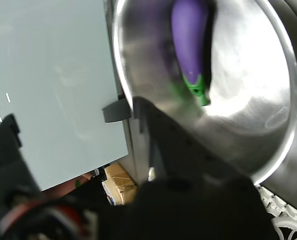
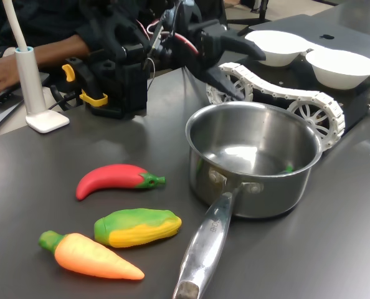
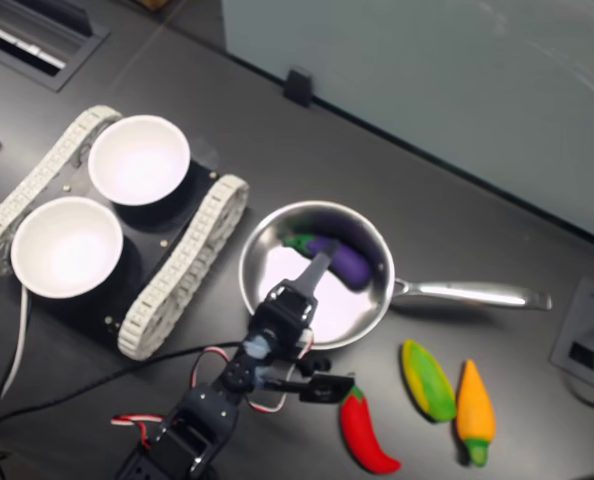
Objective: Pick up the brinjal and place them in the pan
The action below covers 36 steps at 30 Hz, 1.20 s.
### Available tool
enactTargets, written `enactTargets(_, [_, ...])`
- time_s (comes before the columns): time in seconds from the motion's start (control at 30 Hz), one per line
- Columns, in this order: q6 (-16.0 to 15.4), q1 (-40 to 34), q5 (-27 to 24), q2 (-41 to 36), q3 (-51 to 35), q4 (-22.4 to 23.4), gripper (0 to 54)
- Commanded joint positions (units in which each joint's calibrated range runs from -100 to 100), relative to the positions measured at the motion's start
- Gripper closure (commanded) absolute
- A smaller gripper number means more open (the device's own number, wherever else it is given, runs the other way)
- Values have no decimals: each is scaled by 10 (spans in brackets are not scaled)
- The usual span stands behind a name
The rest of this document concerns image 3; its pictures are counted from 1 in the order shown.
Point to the purple toy aubergine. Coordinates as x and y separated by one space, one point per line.
349 265

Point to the tracked vehicle with white tracks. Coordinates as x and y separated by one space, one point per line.
177 260

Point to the red toy chilli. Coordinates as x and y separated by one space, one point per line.
362 430

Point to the yellow green toy corn cob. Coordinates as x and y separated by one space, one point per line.
427 380

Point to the black divider clip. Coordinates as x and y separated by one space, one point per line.
298 85

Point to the orange toy carrot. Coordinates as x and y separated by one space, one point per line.
474 410

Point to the white bowl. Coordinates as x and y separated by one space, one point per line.
67 247
137 160

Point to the frosted desk divider panel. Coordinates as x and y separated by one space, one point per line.
452 90

